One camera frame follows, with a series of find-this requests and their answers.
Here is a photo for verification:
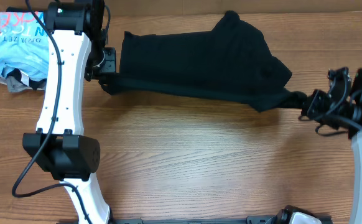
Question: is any light blue printed t-shirt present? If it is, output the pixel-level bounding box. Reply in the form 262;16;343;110
0;12;49;82

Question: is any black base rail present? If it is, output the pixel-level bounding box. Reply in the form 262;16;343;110
109;215;276;224

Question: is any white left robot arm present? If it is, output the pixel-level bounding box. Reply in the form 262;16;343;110
22;1;116;223

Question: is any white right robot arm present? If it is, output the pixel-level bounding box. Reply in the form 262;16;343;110
280;67;362;223

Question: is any black polo shirt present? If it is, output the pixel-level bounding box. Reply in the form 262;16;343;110
99;11;307;112

